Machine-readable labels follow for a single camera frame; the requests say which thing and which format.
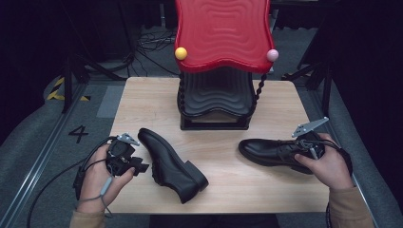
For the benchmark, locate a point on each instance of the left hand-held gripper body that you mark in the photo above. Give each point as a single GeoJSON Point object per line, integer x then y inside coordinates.
{"type": "Point", "coordinates": [118, 156]}

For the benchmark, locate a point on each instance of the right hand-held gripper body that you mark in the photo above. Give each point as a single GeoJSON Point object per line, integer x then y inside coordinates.
{"type": "Point", "coordinates": [312, 142]}

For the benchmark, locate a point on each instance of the black leather shoe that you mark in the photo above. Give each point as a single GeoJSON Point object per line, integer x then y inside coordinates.
{"type": "Point", "coordinates": [266, 152]}
{"type": "Point", "coordinates": [168, 167]}

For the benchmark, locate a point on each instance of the red and black shoe rack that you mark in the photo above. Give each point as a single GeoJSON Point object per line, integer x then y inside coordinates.
{"type": "Point", "coordinates": [223, 34]}

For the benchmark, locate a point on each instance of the person's right hand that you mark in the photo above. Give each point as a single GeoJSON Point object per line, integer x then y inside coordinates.
{"type": "Point", "coordinates": [334, 167]}

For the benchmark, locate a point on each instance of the person's left hand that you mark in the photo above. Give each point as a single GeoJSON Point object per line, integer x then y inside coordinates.
{"type": "Point", "coordinates": [95, 183]}

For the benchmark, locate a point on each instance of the black metal stand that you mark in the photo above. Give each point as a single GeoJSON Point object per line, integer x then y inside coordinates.
{"type": "Point", "coordinates": [326, 91]}
{"type": "Point", "coordinates": [67, 88]}

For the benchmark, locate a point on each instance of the yellow and black floor tape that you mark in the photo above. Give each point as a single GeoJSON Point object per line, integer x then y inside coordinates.
{"type": "Point", "coordinates": [53, 94]}

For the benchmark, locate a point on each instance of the grey metal floor rail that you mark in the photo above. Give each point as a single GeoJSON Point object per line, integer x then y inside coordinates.
{"type": "Point", "coordinates": [38, 161]}

